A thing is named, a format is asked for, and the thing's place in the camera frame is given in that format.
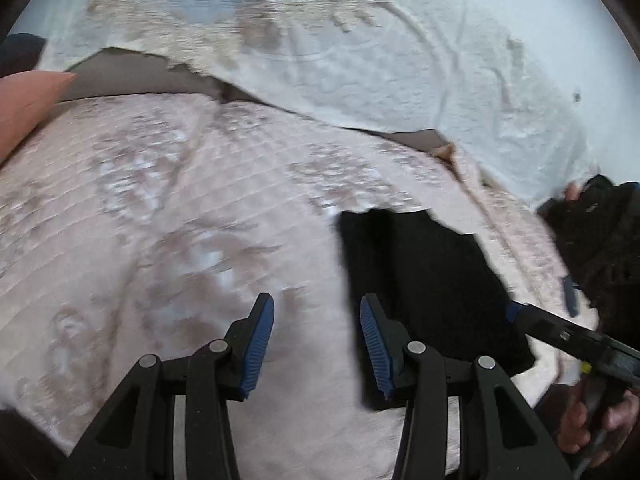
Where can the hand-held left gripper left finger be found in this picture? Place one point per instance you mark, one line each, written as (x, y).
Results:
(257, 345)

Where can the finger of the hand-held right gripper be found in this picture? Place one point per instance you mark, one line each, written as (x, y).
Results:
(513, 312)

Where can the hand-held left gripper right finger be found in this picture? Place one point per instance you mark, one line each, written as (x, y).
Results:
(372, 345)

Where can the black pants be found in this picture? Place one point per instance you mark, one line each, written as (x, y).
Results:
(425, 270)

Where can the person's right hand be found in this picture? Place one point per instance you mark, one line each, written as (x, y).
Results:
(575, 425)

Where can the dark blue slim object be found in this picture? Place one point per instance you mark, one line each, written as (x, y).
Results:
(570, 297)

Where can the black bag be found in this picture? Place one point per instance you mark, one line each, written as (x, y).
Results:
(600, 250)

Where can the pink quilted sofa cover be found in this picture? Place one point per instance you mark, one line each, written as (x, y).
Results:
(175, 210)

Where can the white lace sofa cover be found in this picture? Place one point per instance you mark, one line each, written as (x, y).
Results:
(425, 60)

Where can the grey-blue cover with lace trim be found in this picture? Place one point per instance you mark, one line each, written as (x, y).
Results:
(200, 5)

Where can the dark blue cloth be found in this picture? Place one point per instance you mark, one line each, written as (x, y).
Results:
(20, 55)

